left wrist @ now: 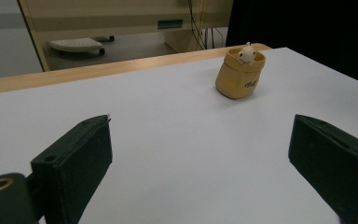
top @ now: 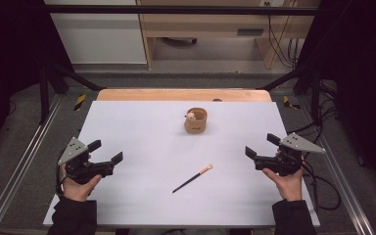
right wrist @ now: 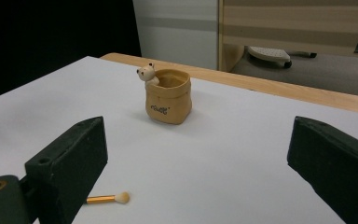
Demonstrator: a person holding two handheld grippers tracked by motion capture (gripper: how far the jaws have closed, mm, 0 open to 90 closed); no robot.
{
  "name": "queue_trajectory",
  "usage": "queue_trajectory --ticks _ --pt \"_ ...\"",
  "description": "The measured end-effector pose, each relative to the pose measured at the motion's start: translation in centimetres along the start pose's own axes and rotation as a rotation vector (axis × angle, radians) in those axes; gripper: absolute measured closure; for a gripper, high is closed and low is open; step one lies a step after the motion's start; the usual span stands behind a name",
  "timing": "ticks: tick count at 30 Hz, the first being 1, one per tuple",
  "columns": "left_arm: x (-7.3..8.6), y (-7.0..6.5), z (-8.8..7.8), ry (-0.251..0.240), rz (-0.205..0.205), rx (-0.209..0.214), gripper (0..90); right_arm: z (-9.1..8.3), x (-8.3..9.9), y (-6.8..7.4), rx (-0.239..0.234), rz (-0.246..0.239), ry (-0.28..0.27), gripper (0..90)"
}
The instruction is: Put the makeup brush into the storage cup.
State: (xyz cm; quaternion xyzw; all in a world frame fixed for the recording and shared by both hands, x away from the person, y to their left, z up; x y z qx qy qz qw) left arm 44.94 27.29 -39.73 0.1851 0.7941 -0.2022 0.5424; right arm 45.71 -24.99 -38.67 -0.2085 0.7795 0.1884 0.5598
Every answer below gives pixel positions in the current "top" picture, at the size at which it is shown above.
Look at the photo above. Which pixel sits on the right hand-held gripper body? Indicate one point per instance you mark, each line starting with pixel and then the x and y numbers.
pixel 287 161

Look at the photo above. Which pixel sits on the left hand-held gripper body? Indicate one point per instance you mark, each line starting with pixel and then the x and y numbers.
pixel 78 164

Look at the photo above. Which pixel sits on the wooden cup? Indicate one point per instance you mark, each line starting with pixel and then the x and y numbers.
pixel 196 125

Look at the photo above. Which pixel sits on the makeup brush with gold ferrule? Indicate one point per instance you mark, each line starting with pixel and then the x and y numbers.
pixel 192 178

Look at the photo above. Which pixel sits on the person's left hand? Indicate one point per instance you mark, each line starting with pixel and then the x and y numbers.
pixel 76 191

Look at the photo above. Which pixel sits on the person's right hand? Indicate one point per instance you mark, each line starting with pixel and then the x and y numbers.
pixel 290 187

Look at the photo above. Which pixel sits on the white table sheet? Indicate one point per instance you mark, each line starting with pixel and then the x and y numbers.
pixel 150 137

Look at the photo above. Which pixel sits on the yellow black tape strip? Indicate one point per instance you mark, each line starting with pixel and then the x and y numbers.
pixel 287 102
pixel 80 102

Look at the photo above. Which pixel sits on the black metal stand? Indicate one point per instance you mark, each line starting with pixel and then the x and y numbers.
pixel 315 94
pixel 44 94

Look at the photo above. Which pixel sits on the round table grommet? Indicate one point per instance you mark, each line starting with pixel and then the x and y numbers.
pixel 217 100

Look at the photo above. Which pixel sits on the small pale round object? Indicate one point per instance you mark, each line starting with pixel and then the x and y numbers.
pixel 191 115

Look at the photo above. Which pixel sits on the wooden table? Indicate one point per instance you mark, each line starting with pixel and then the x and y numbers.
pixel 176 94

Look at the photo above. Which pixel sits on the black curtain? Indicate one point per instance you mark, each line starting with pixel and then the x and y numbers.
pixel 362 81
pixel 9 65

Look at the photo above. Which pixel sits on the white cabinet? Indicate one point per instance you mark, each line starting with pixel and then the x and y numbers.
pixel 101 39

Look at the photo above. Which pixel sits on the wooden desk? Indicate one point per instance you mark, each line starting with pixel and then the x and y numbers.
pixel 202 24

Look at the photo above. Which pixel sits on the black horizontal bar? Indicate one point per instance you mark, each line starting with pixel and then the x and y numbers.
pixel 176 9

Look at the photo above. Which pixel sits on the aluminium rail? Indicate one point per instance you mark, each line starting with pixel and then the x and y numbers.
pixel 19 169
pixel 342 186

